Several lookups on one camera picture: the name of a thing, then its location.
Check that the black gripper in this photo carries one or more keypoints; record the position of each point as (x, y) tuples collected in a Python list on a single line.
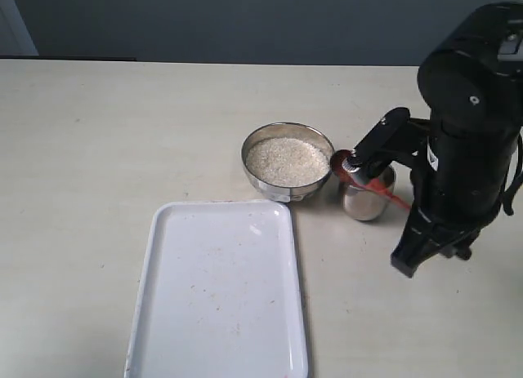
[(458, 179)]

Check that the brown wooden spoon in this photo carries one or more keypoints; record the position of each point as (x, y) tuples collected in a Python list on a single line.
[(340, 164)]

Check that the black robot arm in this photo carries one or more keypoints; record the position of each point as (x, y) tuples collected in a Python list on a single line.
[(473, 81)]

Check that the small steel cup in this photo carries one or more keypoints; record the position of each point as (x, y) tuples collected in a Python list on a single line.
[(364, 199)]

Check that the steel bowl of rice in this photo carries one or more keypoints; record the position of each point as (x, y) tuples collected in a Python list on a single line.
[(287, 161)]

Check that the white plastic tray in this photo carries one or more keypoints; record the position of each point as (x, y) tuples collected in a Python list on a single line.
[(219, 294)]

